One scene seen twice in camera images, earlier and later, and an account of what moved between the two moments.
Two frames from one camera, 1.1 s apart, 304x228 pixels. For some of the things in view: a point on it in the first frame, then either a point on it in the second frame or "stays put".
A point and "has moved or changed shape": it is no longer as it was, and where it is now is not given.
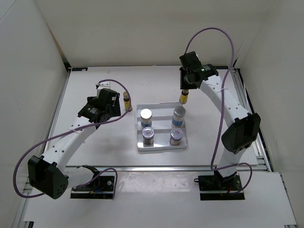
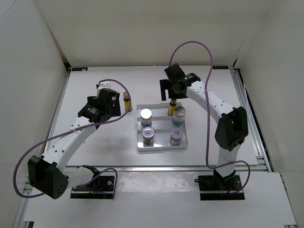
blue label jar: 178,117 stays put
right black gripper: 183,85 → 166,84
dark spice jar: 147,135 stays put
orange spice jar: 175,136 stays put
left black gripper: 115,109 stays put
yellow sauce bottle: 183,97 has moved or changed shape
